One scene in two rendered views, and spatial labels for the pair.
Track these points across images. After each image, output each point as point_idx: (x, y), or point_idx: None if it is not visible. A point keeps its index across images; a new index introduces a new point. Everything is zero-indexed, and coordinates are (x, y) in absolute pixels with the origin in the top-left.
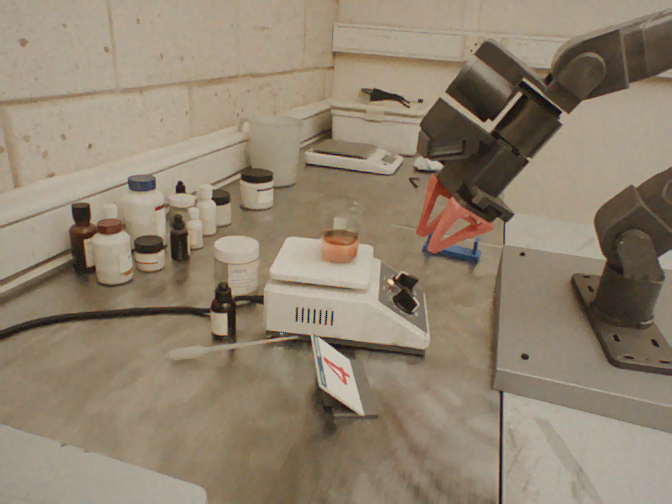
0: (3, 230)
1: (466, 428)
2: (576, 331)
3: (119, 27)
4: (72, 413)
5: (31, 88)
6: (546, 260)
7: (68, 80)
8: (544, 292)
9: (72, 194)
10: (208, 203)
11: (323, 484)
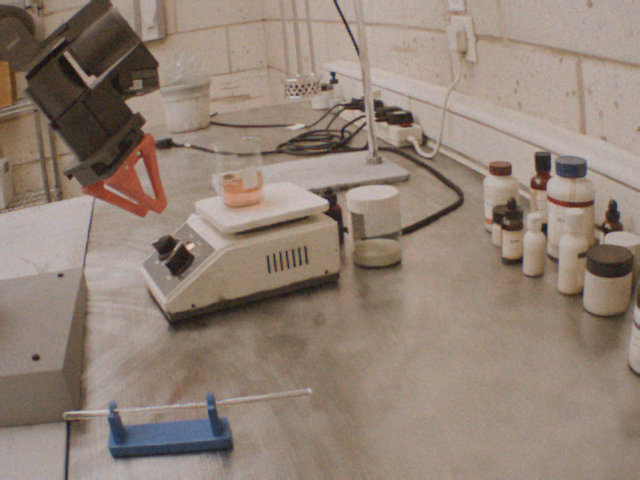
0: (533, 148)
1: (104, 265)
2: (10, 301)
3: None
4: (340, 197)
5: (594, 46)
6: (4, 359)
7: (623, 46)
8: (24, 321)
9: (576, 154)
10: (563, 236)
11: (175, 226)
